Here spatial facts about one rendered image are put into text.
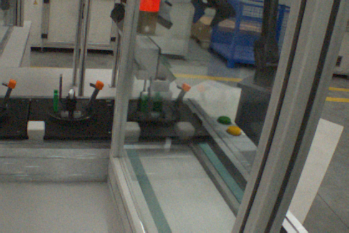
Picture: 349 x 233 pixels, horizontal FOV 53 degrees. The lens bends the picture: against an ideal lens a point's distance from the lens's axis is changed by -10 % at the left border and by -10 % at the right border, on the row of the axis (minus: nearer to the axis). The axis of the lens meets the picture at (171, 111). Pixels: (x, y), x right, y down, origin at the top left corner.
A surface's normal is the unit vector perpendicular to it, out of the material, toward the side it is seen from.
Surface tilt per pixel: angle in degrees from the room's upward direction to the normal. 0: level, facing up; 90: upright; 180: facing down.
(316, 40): 90
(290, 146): 90
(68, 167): 90
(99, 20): 90
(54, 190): 0
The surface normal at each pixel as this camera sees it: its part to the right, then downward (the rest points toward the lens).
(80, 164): 0.29, 0.42
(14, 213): 0.15, -0.91
